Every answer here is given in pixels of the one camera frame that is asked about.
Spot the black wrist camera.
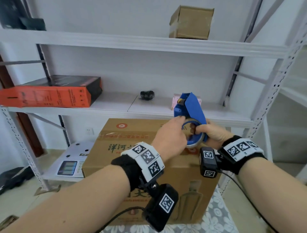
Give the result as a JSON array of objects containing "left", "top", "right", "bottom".
[
  {"left": 199, "top": 147, "right": 221, "bottom": 179},
  {"left": 142, "top": 183, "right": 179, "bottom": 233}
]

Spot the blue tape dispenser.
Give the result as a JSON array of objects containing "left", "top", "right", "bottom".
[{"left": 173, "top": 92, "right": 209, "bottom": 148}]

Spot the pink box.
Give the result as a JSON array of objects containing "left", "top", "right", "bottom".
[{"left": 171, "top": 94, "right": 203, "bottom": 111}]

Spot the white box with scale picture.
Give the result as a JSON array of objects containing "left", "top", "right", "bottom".
[{"left": 56, "top": 141, "right": 95, "bottom": 178}]

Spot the large brown cardboard box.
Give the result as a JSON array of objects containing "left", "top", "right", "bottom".
[{"left": 82, "top": 118, "right": 221, "bottom": 226}]

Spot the person's right forearm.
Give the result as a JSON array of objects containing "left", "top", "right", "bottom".
[{"left": 236, "top": 157, "right": 307, "bottom": 233}]

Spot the person's right hand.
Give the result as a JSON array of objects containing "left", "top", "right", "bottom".
[{"left": 190, "top": 119, "right": 232, "bottom": 151}]

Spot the person's left forearm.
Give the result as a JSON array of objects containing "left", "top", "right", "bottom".
[{"left": 0, "top": 164, "right": 132, "bottom": 233}]

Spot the small brown cardboard box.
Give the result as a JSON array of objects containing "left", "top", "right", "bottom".
[{"left": 169, "top": 5, "right": 215, "bottom": 40}]

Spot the white metal shelf rack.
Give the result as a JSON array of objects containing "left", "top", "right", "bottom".
[
  {"left": 263, "top": 47, "right": 307, "bottom": 186},
  {"left": 0, "top": 0, "right": 307, "bottom": 193}
]

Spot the black marker wristband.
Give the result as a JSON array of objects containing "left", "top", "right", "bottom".
[
  {"left": 111, "top": 142, "right": 166, "bottom": 190},
  {"left": 217, "top": 135, "right": 268, "bottom": 175}
]

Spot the black cable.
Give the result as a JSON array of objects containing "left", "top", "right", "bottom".
[
  {"left": 95, "top": 207, "right": 147, "bottom": 233},
  {"left": 217, "top": 169, "right": 279, "bottom": 233}
]

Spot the person's left hand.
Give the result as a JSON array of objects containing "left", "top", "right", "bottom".
[{"left": 152, "top": 117, "right": 190, "bottom": 165}]

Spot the small black object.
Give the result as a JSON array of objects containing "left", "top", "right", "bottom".
[{"left": 140, "top": 90, "right": 155, "bottom": 101}]

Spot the orange and black box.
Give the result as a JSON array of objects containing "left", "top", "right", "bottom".
[{"left": 0, "top": 75, "right": 103, "bottom": 108}]

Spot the black plastic bag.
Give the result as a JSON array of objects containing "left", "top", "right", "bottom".
[{"left": 0, "top": 0, "right": 47, "bottom": 31}]

